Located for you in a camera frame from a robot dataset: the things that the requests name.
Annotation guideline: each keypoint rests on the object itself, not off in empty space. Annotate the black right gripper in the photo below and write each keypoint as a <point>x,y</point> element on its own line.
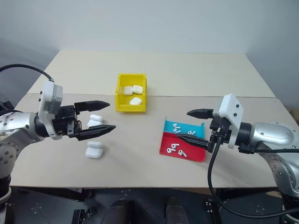
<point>216,130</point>

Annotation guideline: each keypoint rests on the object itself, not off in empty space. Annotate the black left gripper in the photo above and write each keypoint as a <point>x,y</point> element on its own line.
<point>66,119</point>

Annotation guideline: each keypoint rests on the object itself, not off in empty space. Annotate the white earbud case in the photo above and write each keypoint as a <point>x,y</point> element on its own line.
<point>95,118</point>
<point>94,152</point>

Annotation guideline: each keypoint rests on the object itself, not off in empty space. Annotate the white earbud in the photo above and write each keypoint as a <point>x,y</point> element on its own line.
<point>169,150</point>
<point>173,146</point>
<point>176,131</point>
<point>193,133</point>
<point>175,126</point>
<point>182,153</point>

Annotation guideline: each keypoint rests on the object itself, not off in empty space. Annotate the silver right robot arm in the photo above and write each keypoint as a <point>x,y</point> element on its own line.
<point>271,134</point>

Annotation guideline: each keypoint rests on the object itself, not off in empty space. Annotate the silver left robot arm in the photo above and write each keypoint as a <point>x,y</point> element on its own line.
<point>18,123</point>

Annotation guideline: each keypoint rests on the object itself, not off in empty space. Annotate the yellow plastic bin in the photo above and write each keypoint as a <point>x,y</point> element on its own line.
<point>119,100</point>

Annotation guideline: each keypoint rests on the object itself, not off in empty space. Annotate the red plastic tray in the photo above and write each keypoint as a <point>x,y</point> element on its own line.
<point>194,152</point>

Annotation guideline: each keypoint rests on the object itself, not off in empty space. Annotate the blue plastic tray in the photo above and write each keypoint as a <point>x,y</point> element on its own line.
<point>168,124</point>

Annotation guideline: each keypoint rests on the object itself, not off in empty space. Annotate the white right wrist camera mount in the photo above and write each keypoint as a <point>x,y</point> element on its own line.
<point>230,107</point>

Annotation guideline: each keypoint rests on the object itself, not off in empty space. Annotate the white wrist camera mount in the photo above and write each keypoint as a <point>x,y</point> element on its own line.
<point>230,107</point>
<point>47,98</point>

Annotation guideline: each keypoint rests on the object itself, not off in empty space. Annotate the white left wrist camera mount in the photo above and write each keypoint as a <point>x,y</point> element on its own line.
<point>47,98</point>

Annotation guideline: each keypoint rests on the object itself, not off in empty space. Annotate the black metal bracket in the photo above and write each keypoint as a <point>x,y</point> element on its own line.
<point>211,210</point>
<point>84,214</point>

